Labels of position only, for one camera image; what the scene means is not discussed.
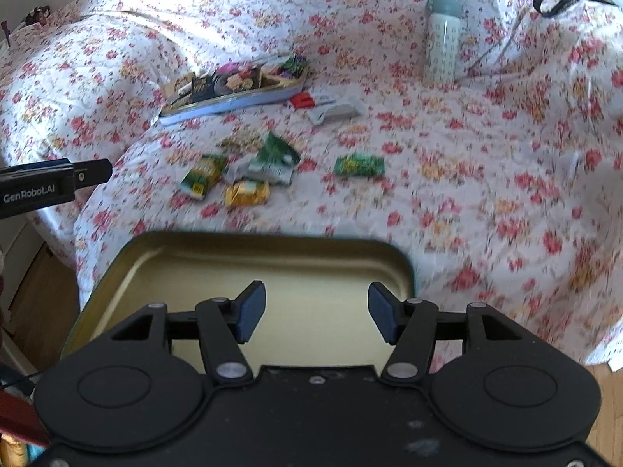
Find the gold tin lid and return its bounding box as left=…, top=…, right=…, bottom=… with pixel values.
left=60, top=230, right=417, bottom=368

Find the green yellow snack packet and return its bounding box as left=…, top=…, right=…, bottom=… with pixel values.
left=180, top=154, right=228, bottom=199

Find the green foil candy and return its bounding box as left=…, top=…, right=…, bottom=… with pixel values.
left=334, top=153, right=385, bottom=177
left=281, top=55, right=308, bottom=78

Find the green white snack bag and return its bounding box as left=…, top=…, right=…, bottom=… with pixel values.
left=225, top=132, right=301, bottom=187

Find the grey silver snack packet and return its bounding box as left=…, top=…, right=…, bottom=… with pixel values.
left=307, top=99, right=365, bottom=125

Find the red white snack packet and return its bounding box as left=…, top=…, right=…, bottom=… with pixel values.
left=289, top=92, right=336, bottom=110

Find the brown paper snack packet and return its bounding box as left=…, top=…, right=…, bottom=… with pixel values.
left=162, top=72, right=196, bottom=105

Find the gold blue snack tin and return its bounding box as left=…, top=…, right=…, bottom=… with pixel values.
left=158, top=55, right=310, bottom=125

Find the floral bed cover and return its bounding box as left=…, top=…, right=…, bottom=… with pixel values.
left=1, top=0, right=622, bottom=365

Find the black cracker packet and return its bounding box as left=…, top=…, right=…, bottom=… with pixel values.
left=190, top=67, right=261, bottom=102

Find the green foil candy in tin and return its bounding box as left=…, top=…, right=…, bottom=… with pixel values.
left=281, top=55, right=308, bottom=78

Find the green white thermos bottle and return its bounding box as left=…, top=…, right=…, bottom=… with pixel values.
left=423, top=0, right=464, bottom=86

